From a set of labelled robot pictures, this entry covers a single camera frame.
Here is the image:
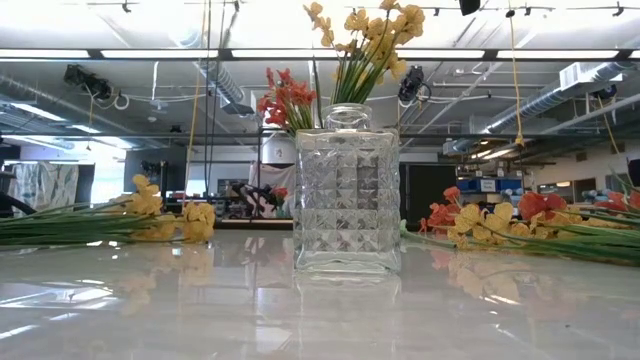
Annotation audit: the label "yellow artificial flower bunch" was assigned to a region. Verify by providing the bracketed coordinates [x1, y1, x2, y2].
[446, 201, 640, 266]
[0, 173, 217, 247]
[303, 0, 427, 109]

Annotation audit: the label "red artificial flower bunch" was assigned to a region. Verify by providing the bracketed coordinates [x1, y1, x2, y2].
[256, 67, 321, 139]
[419, 185, 464, 235]
[517, 188, 640, 231]

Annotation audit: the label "square faceted glass vase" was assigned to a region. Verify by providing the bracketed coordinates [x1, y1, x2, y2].
[292, 102, 403, 275]

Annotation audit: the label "black ceiling-mounted device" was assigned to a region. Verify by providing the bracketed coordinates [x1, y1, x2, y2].
[63, 63, 114, 101]
[397, 64, 432, 104]

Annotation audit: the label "blue storage bins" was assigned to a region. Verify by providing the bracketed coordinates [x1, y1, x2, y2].
[455, 175, 525, 197]

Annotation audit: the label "overhead LED light bar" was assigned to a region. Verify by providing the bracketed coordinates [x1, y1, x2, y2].
[0, 47, 640, 62]

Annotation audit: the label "black cabinet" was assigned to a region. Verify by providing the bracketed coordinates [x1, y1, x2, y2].
[398, 162, 457, 232]

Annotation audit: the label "white cylindrical tank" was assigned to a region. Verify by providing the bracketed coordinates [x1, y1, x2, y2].
[260, 101, 301, 167]

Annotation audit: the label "patterned fabric screen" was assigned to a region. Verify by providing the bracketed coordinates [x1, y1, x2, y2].
[7, 162, 80, 211]

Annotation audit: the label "yellow hanging cord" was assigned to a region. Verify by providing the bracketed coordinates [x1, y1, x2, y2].
[505, 7, 527, 149]

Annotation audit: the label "silver ventilation duct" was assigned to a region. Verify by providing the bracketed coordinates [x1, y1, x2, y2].
[442, 60, 640, 157]
[197, 60, 247, 107]

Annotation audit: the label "black hanging cable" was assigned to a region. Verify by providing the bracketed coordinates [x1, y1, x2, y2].
[203, 0, 212, 221]

